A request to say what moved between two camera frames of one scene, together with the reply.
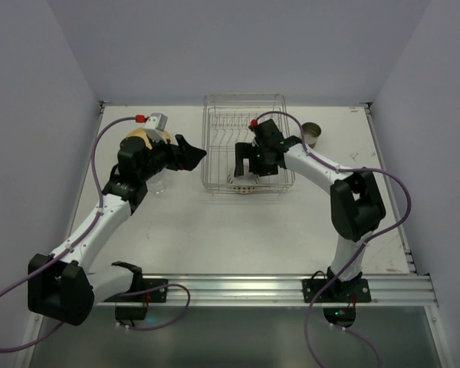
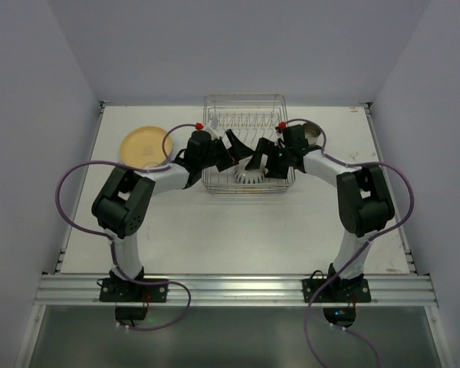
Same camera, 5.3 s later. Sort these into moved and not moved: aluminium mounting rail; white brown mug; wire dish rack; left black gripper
Moved: left black gripper
Not moved: white brown mug; wire dish rack; aluminium mounting rail
